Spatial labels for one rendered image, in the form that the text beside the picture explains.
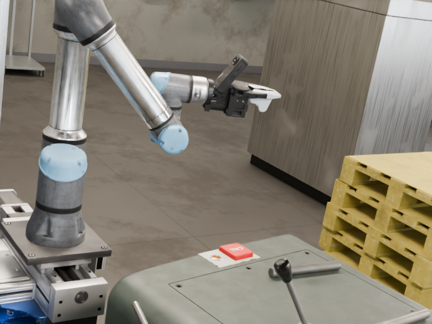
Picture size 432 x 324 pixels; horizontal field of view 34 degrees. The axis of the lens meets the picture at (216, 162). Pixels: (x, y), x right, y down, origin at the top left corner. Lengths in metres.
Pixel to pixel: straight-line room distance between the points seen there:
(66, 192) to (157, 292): 0.44
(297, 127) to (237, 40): 5.55
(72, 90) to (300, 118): 4.48
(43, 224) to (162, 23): 9.16
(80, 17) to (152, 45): 9.16
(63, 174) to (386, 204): 2.51
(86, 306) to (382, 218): 2.48
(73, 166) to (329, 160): 4.35
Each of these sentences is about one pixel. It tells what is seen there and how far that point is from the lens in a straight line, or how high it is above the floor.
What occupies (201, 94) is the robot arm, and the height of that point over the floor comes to 1.56.
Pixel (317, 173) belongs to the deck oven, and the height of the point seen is 0.24.
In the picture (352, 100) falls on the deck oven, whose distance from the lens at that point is 5.77.
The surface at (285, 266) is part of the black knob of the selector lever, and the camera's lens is 1.34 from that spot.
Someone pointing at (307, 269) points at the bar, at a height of 1.27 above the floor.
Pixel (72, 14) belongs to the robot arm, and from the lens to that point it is 1.71.
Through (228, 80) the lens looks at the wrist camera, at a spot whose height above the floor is 1.60.
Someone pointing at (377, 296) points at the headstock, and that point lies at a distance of 1.66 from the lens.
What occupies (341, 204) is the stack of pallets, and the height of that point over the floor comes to 0.63.
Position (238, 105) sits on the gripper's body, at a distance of 1.94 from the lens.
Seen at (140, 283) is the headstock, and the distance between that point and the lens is 1.50.
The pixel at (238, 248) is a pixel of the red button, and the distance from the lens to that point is 1.70.
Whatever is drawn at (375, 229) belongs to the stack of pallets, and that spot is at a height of 0.60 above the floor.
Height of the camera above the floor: 1.94
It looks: 17 degrees down
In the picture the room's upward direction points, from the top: 10 degrees clockwise
